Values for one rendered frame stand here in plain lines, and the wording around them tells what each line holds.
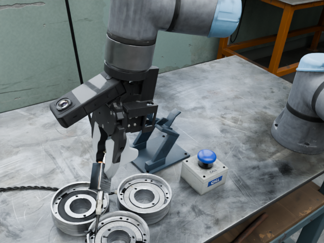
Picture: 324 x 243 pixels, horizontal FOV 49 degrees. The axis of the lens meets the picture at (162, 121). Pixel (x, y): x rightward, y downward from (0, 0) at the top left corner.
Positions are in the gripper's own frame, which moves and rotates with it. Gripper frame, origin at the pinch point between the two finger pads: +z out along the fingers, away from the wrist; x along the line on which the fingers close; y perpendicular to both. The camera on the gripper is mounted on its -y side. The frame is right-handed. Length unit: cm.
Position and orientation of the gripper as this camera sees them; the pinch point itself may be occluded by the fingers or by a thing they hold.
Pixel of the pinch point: (101, 167)
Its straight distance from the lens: 65.4
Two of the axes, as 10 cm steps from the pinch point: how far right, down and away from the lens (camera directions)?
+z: -1.9, 8.5, 4.9
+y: 8.0, -1.5, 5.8
